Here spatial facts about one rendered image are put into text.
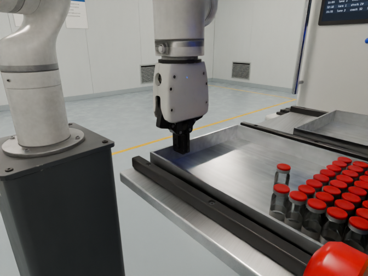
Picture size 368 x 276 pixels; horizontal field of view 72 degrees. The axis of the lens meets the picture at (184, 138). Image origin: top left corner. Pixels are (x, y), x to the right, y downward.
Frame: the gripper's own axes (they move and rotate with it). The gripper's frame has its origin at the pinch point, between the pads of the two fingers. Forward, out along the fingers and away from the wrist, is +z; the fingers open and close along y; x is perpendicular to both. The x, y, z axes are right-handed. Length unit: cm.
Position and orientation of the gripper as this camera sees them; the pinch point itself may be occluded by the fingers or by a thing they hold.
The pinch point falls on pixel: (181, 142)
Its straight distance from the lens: 49.2
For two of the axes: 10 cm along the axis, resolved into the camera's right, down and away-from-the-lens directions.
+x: -6.6, -2.6, 7.1
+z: 0.1, 9.4, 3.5
